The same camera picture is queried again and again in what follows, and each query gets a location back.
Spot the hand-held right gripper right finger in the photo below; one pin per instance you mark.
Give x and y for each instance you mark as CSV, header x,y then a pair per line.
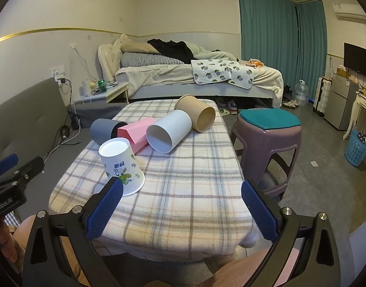
x,y
259,212

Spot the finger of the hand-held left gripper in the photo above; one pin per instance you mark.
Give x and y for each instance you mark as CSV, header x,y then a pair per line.
x,y
5,160
27,170

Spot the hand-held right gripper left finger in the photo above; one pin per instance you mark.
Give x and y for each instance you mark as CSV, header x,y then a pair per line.
x,y
103,209

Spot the plain white cup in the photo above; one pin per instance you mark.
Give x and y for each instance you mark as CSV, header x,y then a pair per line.
x,y
177,122

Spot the white printed paper cup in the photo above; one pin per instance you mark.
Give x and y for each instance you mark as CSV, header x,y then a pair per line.
x,y
120,161

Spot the grey cup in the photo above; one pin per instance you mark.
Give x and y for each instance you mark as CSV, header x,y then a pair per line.
x,y
100,128

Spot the pink hexagonal cup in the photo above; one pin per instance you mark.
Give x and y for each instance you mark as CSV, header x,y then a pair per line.
x,y
135,133

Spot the brown paper cup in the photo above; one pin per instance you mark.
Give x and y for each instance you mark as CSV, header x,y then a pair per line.
x,y
186,104

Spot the person's left hand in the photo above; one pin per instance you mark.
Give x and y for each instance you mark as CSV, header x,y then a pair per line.
x,y
6,242

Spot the blue checkered cloth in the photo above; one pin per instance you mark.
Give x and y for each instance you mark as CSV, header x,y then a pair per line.
x,y
12,218

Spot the person's left leg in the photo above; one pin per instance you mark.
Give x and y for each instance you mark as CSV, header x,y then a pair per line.
x,y
73,257

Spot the person's leg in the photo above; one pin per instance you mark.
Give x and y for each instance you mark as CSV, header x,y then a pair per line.
x,y
245,269
73,257

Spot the person's right leg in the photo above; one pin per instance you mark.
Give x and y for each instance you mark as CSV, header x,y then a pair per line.
x,y
245,269

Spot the purple plastic stool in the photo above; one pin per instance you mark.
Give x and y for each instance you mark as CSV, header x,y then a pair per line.
x,y
260,152

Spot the plaid-covered table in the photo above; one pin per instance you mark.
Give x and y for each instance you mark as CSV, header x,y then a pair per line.
x,y
186,185

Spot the teal seat cushion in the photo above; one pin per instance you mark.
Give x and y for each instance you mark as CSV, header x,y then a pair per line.
x,y
269,119

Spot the green slipper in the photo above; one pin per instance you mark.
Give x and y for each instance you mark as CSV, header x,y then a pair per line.
x,y
225,112

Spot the sneaker under bed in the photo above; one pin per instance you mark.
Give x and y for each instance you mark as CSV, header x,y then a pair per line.
x,y
233,107

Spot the green can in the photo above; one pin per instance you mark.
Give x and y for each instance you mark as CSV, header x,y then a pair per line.
x,y
102,86

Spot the white sneakers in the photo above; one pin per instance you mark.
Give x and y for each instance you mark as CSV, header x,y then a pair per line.
x,y
290,104

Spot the blue laundry basket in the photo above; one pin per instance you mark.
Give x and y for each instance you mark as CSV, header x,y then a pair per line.
x,y
356,151

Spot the small white bedside table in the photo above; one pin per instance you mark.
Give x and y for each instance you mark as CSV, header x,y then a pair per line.
x,y
117,91

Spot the clear water jug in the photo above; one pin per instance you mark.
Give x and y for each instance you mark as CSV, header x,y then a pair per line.
x,y
301,94

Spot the white suitcase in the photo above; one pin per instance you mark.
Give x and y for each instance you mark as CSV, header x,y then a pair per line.
x,y
322,98

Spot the white padded headboard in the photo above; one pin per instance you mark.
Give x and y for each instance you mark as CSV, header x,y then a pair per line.
x,y
106,59

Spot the silver mini fridge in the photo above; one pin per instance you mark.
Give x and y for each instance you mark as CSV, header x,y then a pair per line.
x,y
340,101

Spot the floral quilted mat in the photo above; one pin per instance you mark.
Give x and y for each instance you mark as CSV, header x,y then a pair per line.
x,y
218,71

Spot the bed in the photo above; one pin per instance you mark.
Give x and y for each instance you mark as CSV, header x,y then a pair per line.
x,y
171,77

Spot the orange snack packets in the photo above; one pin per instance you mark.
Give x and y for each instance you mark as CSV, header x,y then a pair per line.
x,y
254,63

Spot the white dressing table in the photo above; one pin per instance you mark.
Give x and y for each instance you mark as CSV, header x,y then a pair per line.
x,y
365,107

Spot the checkered pillow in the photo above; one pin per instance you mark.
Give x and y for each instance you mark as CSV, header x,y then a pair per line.
x,y
147,59

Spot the cardboard box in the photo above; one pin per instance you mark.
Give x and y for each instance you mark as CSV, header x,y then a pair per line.
x,y
343,73

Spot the beige pillow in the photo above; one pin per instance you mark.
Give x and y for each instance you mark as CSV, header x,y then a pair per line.
x,y
135,45

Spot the pale green duvet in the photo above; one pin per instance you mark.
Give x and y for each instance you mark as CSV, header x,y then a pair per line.
x,y
209,53

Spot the black clothing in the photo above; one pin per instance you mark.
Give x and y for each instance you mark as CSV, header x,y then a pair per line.
x,y
174,50

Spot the teal curtain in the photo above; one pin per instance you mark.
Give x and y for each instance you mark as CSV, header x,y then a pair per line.
x,y
313,41
266,36

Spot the black television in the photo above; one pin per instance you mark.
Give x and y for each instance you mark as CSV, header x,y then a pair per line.
x,y
359,59

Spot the white air conditioner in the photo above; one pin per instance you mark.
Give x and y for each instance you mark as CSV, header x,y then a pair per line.
x,y
350,10

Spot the white wall power strip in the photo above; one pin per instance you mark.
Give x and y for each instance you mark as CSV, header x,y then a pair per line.
x,y
57,73

